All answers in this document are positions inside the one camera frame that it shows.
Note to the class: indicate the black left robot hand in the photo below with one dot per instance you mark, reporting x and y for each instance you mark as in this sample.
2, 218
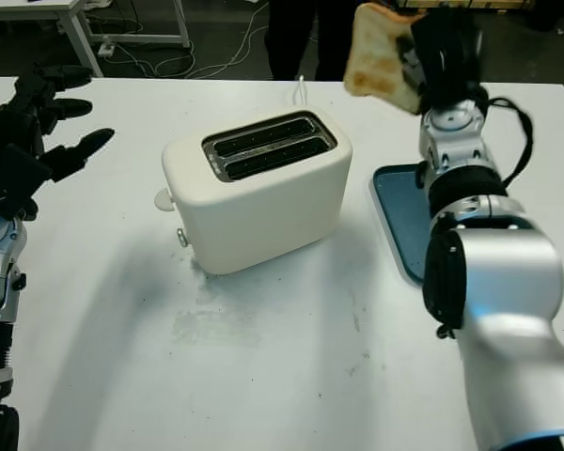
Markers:
14, 124

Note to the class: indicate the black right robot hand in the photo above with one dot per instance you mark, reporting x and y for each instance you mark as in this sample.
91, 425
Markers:
467, 56

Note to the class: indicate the toast slice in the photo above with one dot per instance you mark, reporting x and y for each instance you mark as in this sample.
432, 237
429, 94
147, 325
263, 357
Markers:
371, 51

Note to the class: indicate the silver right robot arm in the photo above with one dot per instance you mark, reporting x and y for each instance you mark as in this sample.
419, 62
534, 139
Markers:
498, 263

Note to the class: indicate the person in black trousers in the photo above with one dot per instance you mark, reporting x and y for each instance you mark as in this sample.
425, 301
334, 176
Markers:
286, 37

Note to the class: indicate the white two-slot toaster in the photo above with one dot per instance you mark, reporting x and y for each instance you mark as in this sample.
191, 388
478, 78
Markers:
263, 221

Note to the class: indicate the wooden pallet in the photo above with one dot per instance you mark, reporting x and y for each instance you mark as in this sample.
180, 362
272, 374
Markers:
498, 4

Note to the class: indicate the black bulky object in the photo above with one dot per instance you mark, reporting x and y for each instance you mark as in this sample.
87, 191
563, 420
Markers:
547, 14

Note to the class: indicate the white power strip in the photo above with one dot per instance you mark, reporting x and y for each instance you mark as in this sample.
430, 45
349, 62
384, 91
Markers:
106, 49

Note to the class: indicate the blue plastic tray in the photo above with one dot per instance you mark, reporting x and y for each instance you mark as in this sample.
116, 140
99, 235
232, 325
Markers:
399, 221

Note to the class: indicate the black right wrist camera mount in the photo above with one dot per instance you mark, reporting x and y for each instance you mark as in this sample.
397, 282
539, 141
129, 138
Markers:
432, 51

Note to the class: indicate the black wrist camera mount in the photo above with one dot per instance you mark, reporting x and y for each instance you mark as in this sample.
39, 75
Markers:
7, 181
432, 51

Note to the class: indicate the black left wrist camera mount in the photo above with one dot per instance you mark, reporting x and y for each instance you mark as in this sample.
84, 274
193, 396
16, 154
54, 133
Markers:
7, 181

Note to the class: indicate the white metal-frame desk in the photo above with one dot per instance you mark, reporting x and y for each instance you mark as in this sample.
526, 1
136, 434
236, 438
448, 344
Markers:
81, 40

